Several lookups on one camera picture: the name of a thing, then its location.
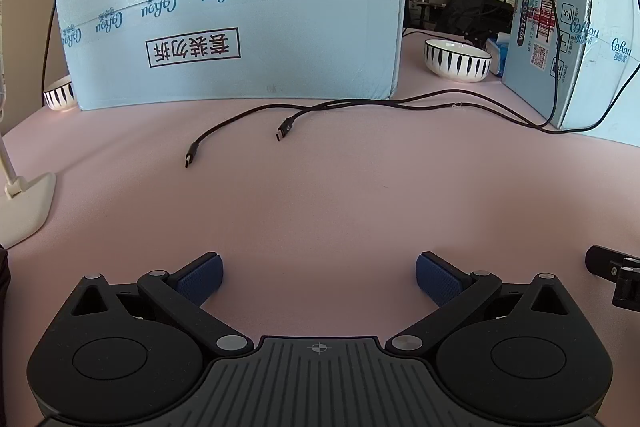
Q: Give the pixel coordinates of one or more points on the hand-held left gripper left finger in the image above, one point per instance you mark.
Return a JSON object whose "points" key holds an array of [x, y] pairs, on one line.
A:
{"points": [[201, 279]]}

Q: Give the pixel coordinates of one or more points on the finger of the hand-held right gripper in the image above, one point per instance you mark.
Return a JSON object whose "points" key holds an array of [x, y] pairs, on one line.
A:
{"points": [[602, 261]]}

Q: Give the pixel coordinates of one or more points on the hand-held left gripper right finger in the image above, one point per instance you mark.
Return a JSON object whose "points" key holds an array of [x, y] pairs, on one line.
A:
{"points": [[438, 279]]}

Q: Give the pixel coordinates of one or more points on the pink table mat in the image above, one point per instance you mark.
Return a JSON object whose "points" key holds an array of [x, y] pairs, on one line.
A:
{"points": [[325, 207]]}

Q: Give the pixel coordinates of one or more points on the small light blue cardboard box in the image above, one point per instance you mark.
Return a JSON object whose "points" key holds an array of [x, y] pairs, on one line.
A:
{"points": [[590, 72]]}

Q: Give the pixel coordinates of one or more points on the white desk lamp base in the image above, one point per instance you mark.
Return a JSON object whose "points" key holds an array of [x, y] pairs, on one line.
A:
{"points": [[25, 207]]}

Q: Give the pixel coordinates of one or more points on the dark cloth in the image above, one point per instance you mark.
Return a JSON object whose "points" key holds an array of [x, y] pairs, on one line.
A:
{"points": [[4, 282]]}

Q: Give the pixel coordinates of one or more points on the white striped ceramic bowl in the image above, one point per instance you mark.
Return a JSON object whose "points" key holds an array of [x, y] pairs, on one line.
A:
{"points": [[457, 62], [59, 97]]}

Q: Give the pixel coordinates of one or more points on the blue tissue pack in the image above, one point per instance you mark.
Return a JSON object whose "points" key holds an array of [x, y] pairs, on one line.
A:
{"points": [[499, 57]]}

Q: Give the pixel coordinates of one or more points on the large light blue cardboard box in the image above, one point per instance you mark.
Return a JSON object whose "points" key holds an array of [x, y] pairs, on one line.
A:
{"points": [[300, 57]]}

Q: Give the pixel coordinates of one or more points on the black office chair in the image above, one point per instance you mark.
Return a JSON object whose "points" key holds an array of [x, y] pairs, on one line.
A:
{"points": [[475, 19]]}

